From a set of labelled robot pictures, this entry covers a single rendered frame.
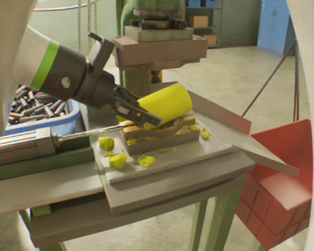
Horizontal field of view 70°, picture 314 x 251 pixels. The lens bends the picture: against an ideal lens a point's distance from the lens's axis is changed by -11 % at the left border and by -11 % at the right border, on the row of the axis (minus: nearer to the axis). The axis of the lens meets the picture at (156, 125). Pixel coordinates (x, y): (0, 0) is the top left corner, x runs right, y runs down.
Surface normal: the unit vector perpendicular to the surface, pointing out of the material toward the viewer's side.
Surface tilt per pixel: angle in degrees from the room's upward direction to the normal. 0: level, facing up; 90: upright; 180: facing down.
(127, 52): 90
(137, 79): 90
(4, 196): 0
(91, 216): 0
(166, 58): 90
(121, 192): 0
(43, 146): 90
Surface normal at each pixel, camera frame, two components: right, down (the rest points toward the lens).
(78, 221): 0.00, -0.87
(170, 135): 0.38, 0.46
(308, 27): -0.93, 0.36
